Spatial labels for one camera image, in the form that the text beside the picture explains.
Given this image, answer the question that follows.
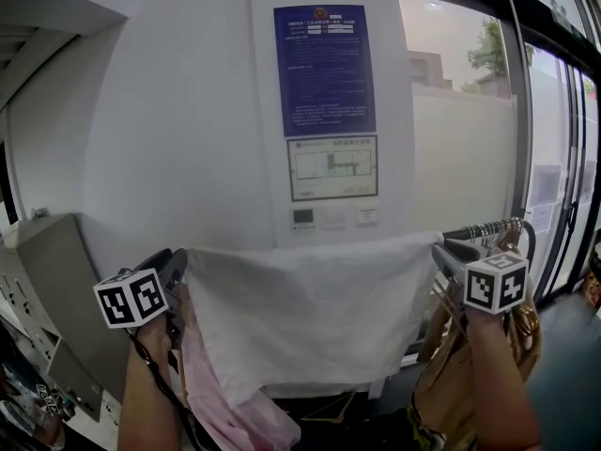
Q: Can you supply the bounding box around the blue wall poster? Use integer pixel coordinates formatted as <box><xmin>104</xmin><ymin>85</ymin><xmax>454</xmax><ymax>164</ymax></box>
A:
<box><xmin>272</xmin><ymin>3</ymin><xmax>378</xmax><ymax>139</ymax></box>

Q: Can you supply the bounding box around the grey metal cabinet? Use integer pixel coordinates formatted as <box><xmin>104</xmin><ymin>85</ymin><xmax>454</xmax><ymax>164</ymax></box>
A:
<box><xmin>15</xmin><ymin>212</ymin><xmax>143</xmax><ymax>423</ymax></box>

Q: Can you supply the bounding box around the plain white wall switch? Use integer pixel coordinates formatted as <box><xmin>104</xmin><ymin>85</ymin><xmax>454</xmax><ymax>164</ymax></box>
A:
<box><xmin>320</xmin><ymin>205</ymin><xmax>350</xmax><ymax>230</ymax></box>

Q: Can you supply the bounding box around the small paper notice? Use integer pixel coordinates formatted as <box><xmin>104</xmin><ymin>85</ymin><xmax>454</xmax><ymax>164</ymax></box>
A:
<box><xmin>527</xmin><ymin>204</ymin><xmax>556</xmax><ymax>235</ymax></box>

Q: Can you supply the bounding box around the white perforated panel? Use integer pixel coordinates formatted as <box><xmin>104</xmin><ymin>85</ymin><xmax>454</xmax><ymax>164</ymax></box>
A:
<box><xmin>0</xmin><ymin>245</ymin><xmax>63</xmax><ymax>362</ymax></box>

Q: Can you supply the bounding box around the pink shirt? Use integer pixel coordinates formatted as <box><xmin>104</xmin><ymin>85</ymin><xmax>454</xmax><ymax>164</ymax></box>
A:
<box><xmin>179</xmin><ymin>283</ymin><xmax>302</xmax><ymax>451</ymax></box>

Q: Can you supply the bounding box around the black framed glass door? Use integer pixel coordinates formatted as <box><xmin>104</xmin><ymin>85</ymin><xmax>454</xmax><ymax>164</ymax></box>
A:
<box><xmin>503</xmin><ymin>0</ymin><xmax>601</xmax><ymax>301</ymax></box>

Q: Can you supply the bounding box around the black wrist cord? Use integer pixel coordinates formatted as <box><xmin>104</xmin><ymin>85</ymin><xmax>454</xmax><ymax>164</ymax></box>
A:
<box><xmin>125</xmin><ymin>328</ymin><xmax>204</xmax><ymax>451</ymax></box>

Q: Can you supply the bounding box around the row of wooden hangers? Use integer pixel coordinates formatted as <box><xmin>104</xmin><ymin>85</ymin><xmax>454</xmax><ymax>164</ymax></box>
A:
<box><xmin>416</xmin><ymin>217</ymin><xmax>542</xmax><ymax>371</ymax></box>

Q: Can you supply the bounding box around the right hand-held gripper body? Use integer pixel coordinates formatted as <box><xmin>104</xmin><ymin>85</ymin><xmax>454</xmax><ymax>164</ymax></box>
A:
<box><xmin>448</xmin><ymin>251</ymin><xmax>531</xmax><ymax>318</ymax></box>

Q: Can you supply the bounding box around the framed floor plan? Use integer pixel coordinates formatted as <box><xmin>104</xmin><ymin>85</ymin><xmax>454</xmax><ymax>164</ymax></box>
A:
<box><xmin>285</xmin><ymin>134</ymin><xmax>379</xmax><ymax>203</ymax></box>

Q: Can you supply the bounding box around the black clothes rack rail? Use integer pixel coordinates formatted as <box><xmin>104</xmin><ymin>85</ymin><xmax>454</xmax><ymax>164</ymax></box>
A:
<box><xmin>442</xmin><ymin>217</ymin><xmax>538</xmax><ymax>276</ymax></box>

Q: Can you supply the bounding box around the yellow black patterned item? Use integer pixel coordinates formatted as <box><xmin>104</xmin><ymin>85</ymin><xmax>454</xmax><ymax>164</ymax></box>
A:
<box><xmin>405</xmin><ymin>403</ymin><xmax>445</xmax><ymax>451</ymax></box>

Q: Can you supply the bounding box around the labelled white wall switch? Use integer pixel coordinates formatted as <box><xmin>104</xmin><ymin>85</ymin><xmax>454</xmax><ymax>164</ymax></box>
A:
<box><xmin>354</xmin><ymin>205</ymin><xmax>379</xmax><ymax>229</ymax></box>

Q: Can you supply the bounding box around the wall thermostat panel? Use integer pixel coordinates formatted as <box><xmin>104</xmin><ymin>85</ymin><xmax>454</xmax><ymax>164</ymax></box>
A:
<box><xmin>290</xmin><ymin>207</ymin><xmax>317</xmax><ymax>232</ymax></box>

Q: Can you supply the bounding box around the large paper notice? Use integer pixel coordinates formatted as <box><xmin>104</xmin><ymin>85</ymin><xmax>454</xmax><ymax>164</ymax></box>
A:
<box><xmin>527</xmin><ymin>163</ymin><xmax>562</xmax><ymax>209</ymax></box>

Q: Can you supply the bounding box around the white cloth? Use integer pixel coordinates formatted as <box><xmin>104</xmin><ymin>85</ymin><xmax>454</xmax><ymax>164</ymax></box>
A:
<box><xmin>183</xmin><ymin>229</ymin><xmax>445</xmax><ymax>411</ymax></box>

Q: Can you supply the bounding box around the person's left forearm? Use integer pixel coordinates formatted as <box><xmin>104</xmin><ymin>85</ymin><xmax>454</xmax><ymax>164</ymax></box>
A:
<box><xmin>116</xmin><ymin>316</ymin><xmax>190</xmax><ymax>451</ymax></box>

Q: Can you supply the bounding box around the black white patterned block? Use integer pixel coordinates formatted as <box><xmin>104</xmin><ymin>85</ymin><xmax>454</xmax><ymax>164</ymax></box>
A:
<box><xmin>34</xmin><ymin>382</ymin><xmax>77</xmax><ymax>418</ymax></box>

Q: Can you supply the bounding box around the person's right forearm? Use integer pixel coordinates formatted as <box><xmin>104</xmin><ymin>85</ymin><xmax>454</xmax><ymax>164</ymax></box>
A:
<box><xmin>461</xmin><ymin>309</ymin><xmax>542</xmax><ymax>451</ymax></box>

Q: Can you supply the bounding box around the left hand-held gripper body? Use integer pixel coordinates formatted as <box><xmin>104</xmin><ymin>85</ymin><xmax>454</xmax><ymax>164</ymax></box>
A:
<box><xmin>92</xmin><ymin>267</ymin><xmax>185</xmax><ymax>350</ymax></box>

